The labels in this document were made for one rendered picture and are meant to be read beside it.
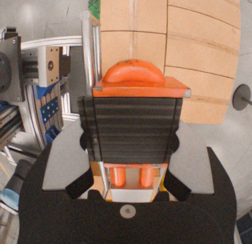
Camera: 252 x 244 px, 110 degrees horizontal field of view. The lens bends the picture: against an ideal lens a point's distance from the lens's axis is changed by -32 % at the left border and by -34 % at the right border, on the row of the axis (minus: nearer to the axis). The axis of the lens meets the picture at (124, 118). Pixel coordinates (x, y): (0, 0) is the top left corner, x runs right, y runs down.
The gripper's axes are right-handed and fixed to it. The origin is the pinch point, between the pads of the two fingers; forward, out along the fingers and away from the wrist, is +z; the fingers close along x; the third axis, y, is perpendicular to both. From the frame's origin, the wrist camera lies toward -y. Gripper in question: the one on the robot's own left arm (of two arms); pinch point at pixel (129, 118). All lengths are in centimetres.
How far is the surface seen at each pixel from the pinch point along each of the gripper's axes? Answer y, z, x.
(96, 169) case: 51, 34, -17
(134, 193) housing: 11.5, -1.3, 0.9
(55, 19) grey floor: -53, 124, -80
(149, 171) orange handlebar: 7.0, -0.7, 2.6
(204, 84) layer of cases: 11, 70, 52
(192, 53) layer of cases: -10, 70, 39
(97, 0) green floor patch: -65, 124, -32
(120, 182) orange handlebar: 9.7, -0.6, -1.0
